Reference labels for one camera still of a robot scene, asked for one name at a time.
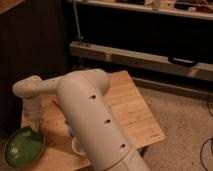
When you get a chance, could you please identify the black cable on floor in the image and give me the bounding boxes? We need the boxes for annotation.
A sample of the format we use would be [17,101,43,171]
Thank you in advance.
[199,96,213,171]

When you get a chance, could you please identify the black case handle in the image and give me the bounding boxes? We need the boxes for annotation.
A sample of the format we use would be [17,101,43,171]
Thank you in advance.
[168,57,198,67]

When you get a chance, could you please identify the wooden shelf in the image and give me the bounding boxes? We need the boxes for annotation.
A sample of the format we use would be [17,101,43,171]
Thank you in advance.
[76,0,213,21]

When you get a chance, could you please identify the white paper cup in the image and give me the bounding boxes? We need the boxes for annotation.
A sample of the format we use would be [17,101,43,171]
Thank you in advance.
[72,137,86,157]

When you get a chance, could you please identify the wooden table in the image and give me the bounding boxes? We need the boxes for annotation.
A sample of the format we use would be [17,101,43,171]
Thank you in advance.
[16,69,167,171]

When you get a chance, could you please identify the metal pole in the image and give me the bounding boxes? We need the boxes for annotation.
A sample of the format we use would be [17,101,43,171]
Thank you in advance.
[72,0,83,44]

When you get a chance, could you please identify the long grey metal case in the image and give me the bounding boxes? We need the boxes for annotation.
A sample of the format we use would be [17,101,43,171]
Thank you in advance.
[69,41,213,81]

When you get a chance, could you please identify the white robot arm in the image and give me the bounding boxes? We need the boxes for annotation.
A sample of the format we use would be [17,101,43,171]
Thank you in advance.
[13,69,149,171]

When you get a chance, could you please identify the green ceramic bowl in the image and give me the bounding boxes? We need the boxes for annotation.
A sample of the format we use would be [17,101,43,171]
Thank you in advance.
[4,126,45,168]

